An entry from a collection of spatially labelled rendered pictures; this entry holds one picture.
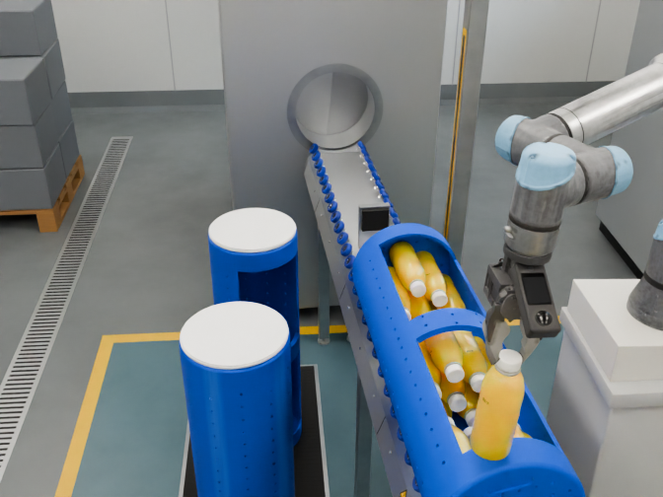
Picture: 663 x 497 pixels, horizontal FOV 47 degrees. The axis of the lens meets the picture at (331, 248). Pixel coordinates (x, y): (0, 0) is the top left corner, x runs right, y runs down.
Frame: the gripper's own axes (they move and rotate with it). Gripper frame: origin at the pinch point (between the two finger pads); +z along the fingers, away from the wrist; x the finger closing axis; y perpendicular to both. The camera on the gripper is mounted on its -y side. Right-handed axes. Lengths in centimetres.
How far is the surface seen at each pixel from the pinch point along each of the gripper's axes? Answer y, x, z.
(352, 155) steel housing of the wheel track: 198, -12, 52
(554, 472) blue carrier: -3.0, -11.8, 23.4
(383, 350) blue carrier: 44, 8, 33
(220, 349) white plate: 61, 45, 44
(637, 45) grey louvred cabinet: 272, -171, 24
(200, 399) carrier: 57, 50, 57
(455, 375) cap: 30.6, -4.3, 29.3
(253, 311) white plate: 76, 36, 44
